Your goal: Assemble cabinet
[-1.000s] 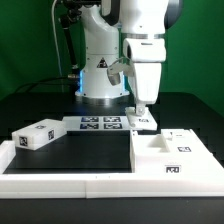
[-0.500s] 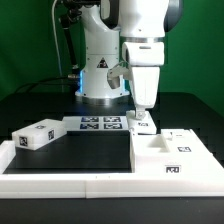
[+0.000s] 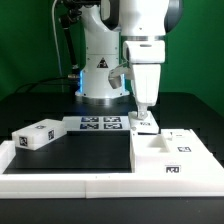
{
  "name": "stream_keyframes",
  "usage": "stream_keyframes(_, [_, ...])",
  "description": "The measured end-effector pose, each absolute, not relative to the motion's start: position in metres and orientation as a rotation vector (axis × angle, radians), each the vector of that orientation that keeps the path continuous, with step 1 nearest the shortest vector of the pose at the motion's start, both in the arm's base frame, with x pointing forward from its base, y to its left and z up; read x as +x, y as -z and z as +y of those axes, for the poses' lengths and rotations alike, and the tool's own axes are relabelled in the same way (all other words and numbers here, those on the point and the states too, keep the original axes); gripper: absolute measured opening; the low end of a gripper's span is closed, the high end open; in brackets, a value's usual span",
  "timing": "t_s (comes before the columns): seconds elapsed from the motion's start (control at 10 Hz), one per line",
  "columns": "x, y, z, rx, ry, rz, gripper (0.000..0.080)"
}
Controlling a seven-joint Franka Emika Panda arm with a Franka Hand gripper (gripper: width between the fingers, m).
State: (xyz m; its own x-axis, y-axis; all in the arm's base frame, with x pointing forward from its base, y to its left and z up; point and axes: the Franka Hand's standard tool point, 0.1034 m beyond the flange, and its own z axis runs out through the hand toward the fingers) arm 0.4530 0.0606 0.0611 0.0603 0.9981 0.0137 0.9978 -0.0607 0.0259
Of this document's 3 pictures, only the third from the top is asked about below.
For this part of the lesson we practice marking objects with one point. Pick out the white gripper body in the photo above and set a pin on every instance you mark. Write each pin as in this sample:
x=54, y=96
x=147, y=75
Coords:
x=145, y=59

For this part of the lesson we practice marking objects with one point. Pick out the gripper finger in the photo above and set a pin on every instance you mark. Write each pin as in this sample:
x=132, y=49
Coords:
x=142, y=112

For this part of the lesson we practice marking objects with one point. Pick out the white cabinet body box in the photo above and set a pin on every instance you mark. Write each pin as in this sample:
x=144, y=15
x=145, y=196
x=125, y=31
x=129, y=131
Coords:
x=148, y=156

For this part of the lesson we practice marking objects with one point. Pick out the white base tag plate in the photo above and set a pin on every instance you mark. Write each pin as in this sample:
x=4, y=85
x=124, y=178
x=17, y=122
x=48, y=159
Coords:
x=96, y=123

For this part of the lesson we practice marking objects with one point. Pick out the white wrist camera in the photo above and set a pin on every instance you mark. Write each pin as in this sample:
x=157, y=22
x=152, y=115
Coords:
x=115, y=74

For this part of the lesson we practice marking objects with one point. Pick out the white U-shaped frame fence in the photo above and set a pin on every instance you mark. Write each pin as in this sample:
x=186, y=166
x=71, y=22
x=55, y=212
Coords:
x=107, y=185

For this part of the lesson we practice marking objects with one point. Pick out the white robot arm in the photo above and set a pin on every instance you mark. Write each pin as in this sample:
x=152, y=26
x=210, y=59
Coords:
x=110, y=41

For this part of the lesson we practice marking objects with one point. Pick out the white cabinet door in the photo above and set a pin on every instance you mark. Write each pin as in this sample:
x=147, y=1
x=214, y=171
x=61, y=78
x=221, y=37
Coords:
x=147, y=125
x=181, y=141

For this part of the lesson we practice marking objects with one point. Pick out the white cabinet top block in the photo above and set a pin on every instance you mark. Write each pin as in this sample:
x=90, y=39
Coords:
x=39, y=134

